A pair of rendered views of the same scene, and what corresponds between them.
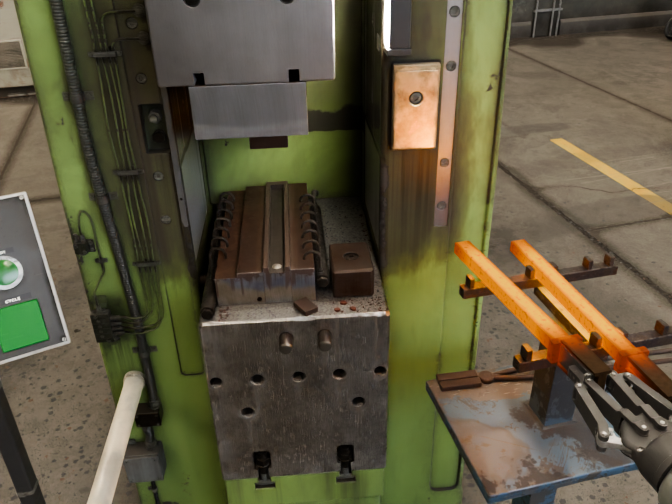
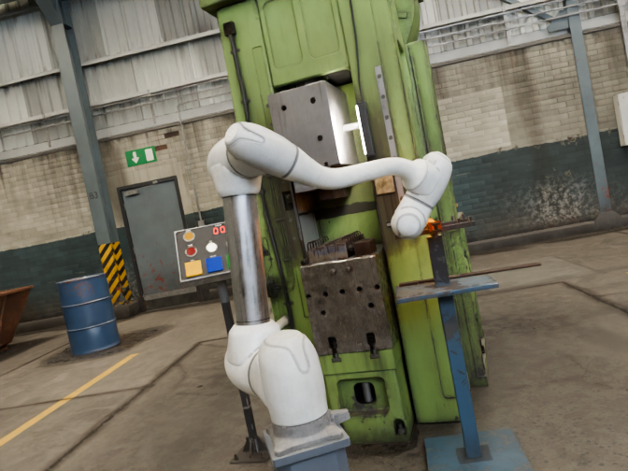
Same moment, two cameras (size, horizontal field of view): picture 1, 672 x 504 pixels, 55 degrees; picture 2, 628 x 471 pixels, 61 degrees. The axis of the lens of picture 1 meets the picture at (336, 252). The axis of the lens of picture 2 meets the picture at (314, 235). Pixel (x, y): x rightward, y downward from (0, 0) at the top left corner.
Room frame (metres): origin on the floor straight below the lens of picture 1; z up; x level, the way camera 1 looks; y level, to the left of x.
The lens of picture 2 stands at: (-1.31, -0.77, 1.19)
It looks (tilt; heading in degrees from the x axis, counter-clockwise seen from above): 3 degrees down; 22
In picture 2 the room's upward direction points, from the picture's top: 11 degrees counter-clockwise
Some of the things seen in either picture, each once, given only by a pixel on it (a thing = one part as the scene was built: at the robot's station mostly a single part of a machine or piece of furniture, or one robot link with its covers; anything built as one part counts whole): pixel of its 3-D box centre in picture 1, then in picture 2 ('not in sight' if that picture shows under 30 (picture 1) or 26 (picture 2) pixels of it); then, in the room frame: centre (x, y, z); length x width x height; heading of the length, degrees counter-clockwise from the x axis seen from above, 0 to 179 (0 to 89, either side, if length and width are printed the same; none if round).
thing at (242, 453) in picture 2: not in sight; (253, 444); (0.97, 0.70, 0.05); 0.22 x 0.22 x 0.09; 4
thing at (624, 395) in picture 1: (634, 406); not in sight; (0.60, -0.38, 1.07); 0.11 x 0.01 x 0.04; 9
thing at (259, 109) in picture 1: (253, 79); (324, 178); (1.29, 0.16, 1.32); 0.42 x 0.20 x 0.10; 4
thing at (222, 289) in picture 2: (25, 480); (235, 351); (0.97, 0.69, 0.54); 0.04 x 0.04 x 1.08; 4
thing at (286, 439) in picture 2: not in sight; (308, 421); (-0.07, -0.15, 0.63); 0.22 x 0.18 x 0.06; 124
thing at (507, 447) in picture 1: (549, 415); (443, 286); (0.91, -0.41, 0.75); 0.40 x 0.30 x 0.02; 103
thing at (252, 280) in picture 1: (267, 235); (337, 247); (1.29, 0.16, 0.96); 0.42 x 0.20 x 0.09; 4
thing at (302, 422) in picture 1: (297, 325); (357, 294); (1.31, 0.10, 0.69); 0.56 x 0.38 x 0.45; 4
